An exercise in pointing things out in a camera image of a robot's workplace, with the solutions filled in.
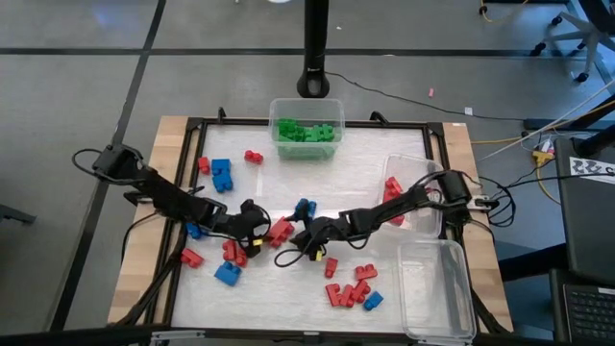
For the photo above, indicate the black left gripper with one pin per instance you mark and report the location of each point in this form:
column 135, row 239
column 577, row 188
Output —
column 230, row 225

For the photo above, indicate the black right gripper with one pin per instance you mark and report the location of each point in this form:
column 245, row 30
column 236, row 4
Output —
column 329, row 230

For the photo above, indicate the large red building block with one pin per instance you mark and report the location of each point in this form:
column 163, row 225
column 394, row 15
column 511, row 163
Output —
column 281, row 231

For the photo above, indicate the blue plastic building block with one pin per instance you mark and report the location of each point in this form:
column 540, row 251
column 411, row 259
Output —
column 221, row 165
column 223, row 181
column 373, row 300
column 193, row 231
column 305, row 207
column 228, row 274

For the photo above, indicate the red plastic building block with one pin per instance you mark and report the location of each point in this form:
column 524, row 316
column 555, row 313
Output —
column 331, row 267
column 389, row 196
column 253, row 156
column 333, row 294
column 366, row 272
column 347, row 295
column 192, row 258
column 393, row 183
column 361, row 290
column 398, row 220
column 240, row 259
column 229, row 250
column 204, row 165

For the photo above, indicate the green plastic building block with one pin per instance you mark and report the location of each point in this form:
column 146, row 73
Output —
column 327, row 130
column 287, row 126
column 284, row 138
column 314, row 134
column 301, row 135

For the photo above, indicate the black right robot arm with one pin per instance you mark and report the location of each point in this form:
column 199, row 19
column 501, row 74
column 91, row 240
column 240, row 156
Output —
column 399, row 206

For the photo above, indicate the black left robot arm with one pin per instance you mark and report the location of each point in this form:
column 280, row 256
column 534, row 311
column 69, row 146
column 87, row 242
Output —
column 168, row 197

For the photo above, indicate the deep clear plastic bin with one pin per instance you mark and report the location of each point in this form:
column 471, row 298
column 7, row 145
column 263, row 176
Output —
column 307, row 108

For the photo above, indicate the white power strip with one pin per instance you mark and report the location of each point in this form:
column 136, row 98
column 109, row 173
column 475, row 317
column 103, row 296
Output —
column 483, row 202

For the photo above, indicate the black stand pole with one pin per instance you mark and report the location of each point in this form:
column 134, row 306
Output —
column 314, row 48

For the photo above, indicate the white paper scrap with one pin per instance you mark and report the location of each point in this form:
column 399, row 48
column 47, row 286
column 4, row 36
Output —
column 468, row 111

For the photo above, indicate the dark furniture foot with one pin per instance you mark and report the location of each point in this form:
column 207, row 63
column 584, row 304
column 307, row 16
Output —
column 14, row 215

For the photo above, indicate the yellow connector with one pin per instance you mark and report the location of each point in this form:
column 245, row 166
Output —
column 542, row 157

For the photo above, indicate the white power adapter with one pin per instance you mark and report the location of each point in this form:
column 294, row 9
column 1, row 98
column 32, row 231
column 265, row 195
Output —
column 546, row 145

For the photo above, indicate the black stand beam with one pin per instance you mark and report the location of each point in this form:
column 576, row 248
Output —
column 543, row 124
column 596, row 141

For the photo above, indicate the black case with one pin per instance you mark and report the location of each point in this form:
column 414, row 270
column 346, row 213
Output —
column 588, row 226

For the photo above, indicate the white printed label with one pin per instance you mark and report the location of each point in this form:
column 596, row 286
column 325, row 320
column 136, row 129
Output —
column 591, row 169

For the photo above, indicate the black laptop keyboard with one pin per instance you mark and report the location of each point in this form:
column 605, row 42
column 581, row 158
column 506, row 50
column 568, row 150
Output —
column 591, row 314

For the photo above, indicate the grey office chair base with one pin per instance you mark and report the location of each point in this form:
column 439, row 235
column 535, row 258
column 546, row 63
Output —
column 592, row 30

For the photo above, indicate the black metal table frame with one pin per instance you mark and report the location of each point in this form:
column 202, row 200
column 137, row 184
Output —
column 250, row 121

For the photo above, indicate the black frame clamp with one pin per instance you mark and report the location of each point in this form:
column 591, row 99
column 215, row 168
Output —
column 221, row 115
column 379, row 116

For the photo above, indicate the silver metal bracket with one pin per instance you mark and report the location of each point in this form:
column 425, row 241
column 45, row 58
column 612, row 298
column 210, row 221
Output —
column 178, row 335

